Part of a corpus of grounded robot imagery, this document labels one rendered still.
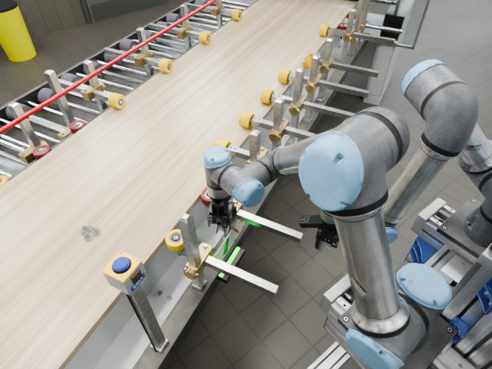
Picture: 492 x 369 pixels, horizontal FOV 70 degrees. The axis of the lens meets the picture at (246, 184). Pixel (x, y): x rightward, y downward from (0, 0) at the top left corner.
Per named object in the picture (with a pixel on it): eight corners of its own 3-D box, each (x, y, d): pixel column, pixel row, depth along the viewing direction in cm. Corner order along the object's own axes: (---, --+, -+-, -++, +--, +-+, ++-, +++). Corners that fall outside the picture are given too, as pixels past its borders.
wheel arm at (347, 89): (368, 95, 196) (370, 89, 194) (367, 98, 194) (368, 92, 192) (285, 76, 213) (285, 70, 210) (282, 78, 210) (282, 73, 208)
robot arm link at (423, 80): (487, 202, 115) (414, 107, 85) (463, 170, 125) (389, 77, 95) (526, 181, 110) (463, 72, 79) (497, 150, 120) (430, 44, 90)
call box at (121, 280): (148, 275, 94) (141, 259, 89) (131, 297, 90) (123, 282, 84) (127, 265, 97) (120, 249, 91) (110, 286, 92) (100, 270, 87)
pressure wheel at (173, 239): (187, 243, 144) (183, 225, 136) (192, 258, 138) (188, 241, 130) (168, 249, 142) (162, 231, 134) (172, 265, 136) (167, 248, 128)
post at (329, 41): (322, 108, 240) (334, 37, 206) (321, 110, 237) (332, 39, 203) (317, 107, 241) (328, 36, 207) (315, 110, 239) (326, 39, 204)
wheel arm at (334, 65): (378, 75, 212) (379, 70, 210) (377, 77, 210) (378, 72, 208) (319, 63, 224) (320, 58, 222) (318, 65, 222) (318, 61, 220)
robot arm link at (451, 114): (512, 113, 75) (397, 248, 108) (482, 87, 83) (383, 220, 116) (468, 106, 72) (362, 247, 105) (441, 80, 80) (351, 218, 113)
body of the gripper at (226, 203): (207, 228, 112) (203, 203, 104) (212, 208, 118) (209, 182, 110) (231, 230, 111) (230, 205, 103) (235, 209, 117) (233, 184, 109)
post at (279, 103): (278, 175, 192) (284, 97, 158) (276, 179, 189) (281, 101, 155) (272, 173, 193) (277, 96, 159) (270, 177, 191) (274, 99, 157)
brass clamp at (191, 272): (215, 254, 137) (214, 247, 134) (196, 282, 129) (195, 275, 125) (202, 248, 139) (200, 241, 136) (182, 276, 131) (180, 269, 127)
